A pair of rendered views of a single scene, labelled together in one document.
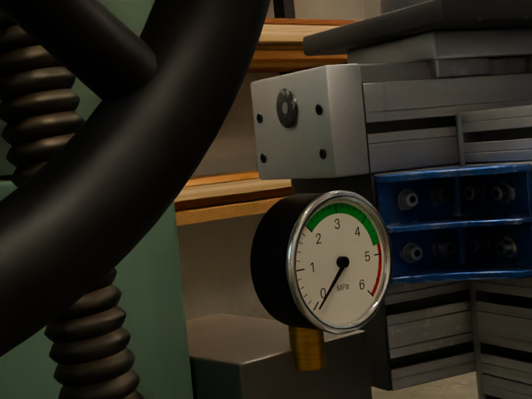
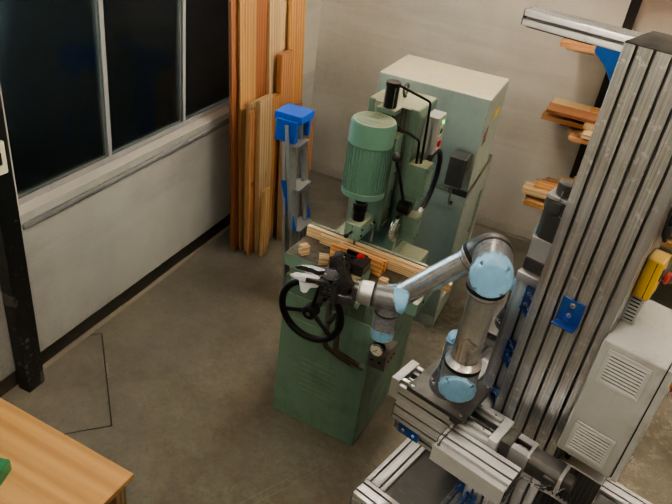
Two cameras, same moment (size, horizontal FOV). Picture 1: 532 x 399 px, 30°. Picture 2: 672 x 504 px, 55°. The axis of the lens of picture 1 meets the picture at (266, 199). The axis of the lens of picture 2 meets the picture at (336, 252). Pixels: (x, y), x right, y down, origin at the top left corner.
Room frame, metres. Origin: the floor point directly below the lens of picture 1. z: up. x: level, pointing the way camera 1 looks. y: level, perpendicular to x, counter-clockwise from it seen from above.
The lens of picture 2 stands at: (-0.69, -1.72, 2.36)
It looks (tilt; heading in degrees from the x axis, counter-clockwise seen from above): 32 degrees down; 63
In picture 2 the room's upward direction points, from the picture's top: 9 degrees clockwise
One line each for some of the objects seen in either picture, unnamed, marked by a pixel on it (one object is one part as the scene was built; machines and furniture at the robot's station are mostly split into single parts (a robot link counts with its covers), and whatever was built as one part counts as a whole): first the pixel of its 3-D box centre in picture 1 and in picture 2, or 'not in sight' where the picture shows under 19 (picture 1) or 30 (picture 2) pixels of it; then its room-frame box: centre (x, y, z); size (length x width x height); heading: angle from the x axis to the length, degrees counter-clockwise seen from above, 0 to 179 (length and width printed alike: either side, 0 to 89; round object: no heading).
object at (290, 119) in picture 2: not in sight; (294, 210); (0.55, 1.26, 0.58); 0.27 x 0.25 x 1.16; 133
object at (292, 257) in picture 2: not in sight; (354, 277); (0.40, 0.20, 0.87); 0.61 x 0.30 x 0.06; 129
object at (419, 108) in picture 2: not in sight; (389, 176); (0.67, 0.50, 1.16); 0.22 x 0.22 x 0.72; 39
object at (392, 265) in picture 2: not in sight; (383, 262); (0.53, 0.20, 0.92); 0.60 x 0.02 x 0.04; 129
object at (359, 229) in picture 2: not in sight; (359, 226); (0.46, 0.33, 1.03); 0.14 x 0.07 x 0.09; 39
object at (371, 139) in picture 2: not in sight; (368, 157); (0.44, 0.32, 1.35); 0.18 x 0.18 x 0.31
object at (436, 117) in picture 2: not in sight; (433, 132); (0.78, 0.41, 1.40); 0.10 x 0.06 x 0.16; 39
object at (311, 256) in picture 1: (317, 281); (377, 349); (0.45, -0.02, 0.65); 0.06 x 0.04 x 0.08; 129
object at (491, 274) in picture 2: not in sight; (474, 325); (0.42, -0.54, 1.19); 0.15 x 0.12 x 0.55; 53
